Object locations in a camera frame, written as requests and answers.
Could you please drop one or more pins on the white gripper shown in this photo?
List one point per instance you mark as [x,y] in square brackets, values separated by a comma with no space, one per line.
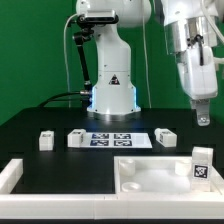
[198,81]

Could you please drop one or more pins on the white square tabletop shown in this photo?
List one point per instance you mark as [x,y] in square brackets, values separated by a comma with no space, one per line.
[159,174]

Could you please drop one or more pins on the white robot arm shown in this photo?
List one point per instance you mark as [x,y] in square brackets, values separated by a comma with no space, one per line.
[191,32]

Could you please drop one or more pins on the white sheet with AprilTags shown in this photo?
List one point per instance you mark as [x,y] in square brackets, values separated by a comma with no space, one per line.
[116,140]

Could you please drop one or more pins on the white U-shaped obstacle fence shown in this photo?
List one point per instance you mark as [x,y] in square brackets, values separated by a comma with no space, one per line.
[103,206]

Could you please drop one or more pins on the grey camera on mount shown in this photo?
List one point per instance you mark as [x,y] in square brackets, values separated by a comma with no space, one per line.
[99,17]

